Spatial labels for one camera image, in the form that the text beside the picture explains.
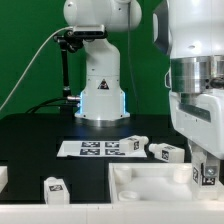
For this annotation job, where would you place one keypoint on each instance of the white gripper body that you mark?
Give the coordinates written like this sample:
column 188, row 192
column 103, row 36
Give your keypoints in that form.
column 203, row 123

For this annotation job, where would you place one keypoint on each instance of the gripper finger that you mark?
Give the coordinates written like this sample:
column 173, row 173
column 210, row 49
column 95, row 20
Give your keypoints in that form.
column 211, row 167

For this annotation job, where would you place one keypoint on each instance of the white square tabletop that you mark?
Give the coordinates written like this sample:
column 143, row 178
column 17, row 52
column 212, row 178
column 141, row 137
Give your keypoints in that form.
column 153, row 182

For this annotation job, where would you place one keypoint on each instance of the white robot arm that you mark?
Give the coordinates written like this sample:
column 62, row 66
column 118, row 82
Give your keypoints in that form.
column 191, row 33

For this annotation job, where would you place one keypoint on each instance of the paper sheet with tags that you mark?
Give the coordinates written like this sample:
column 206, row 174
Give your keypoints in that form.
column 95, row 149

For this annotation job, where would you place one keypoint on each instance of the white left fence piece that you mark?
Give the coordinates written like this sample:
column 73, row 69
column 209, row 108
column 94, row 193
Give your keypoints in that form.
column 3, row 177

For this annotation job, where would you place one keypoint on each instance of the white front fence rail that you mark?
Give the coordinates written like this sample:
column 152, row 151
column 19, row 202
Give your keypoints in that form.
column 153, row 213

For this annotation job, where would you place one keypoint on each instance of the black camera on stand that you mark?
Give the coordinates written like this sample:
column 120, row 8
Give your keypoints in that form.
column 71, row 41

